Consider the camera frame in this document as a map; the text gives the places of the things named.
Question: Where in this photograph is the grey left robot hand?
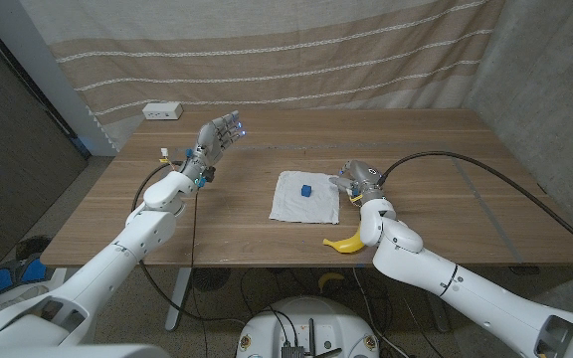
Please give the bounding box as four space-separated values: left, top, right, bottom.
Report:
181 109 246 183

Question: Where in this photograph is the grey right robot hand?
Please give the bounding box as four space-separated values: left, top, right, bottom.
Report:
329 158 385 203

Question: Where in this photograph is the yellow toy banana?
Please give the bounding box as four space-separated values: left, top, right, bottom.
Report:
317 271 346 293
322 223 367 255

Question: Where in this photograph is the white power strip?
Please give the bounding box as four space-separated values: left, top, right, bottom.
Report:
141 101 184 121

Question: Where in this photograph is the beige striped curtain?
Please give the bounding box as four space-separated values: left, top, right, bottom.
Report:
20 0 506 150

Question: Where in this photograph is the black round floor object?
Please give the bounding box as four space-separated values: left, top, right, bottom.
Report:
191 267 232 292
15 234 54 263

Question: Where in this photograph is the metal table leg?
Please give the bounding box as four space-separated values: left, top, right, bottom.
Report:
164 267 193 332
425 292 453 333

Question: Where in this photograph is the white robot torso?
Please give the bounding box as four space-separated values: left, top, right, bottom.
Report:
235 295 381 358

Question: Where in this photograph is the dark perforated panel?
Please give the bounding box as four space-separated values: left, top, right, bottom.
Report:
0 14 89 268

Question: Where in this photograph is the thick black cable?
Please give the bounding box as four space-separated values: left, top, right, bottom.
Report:
378 150 573 263
129 161 248 327

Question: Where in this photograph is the thin black cable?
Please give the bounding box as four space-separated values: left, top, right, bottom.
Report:
189 189 211 358

